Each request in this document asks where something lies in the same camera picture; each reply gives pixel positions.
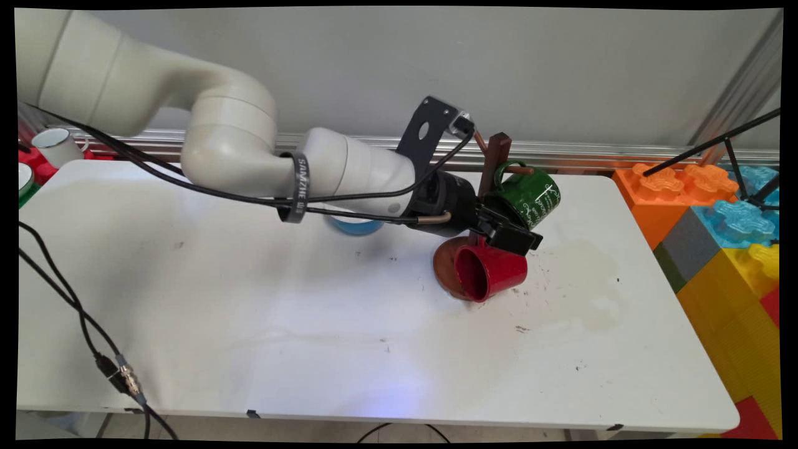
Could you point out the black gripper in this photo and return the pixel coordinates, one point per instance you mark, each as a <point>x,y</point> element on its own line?
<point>449,206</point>

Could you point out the green mug with white print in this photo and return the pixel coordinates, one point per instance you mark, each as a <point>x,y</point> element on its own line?
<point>536,196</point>

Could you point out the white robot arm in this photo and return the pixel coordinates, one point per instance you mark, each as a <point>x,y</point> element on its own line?
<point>230,125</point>

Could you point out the red mug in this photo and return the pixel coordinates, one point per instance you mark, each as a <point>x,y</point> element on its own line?
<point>499,274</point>

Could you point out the brown wooden mug tree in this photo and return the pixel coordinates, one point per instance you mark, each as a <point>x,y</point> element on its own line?
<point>495,162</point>

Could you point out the light blue bowl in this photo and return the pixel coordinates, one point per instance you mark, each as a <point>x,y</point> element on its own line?
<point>358,227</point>

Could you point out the orange foam block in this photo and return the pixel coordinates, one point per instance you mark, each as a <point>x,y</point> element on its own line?
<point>654,212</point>

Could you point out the dark green foam block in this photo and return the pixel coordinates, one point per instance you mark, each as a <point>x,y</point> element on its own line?
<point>668,267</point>

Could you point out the translucent blue block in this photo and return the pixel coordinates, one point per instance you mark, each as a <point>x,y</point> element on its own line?
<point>757,181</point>
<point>742,221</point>

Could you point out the black tripod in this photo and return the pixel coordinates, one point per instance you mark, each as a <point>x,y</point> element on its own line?
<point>728,138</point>

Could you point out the white enamel mug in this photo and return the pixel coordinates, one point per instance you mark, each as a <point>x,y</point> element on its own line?
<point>56,149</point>

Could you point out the white cup with green rim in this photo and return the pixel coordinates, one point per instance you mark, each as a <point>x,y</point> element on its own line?
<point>24,196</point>

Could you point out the small grey wrist camera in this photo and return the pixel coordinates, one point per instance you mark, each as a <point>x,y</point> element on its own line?
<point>461,121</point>

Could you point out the aluminium rail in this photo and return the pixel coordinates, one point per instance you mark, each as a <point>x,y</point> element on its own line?
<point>592,153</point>

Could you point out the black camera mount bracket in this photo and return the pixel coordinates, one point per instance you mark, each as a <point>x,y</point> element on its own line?
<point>414,149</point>

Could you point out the aluminium post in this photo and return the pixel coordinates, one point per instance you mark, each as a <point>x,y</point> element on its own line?
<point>742,87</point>

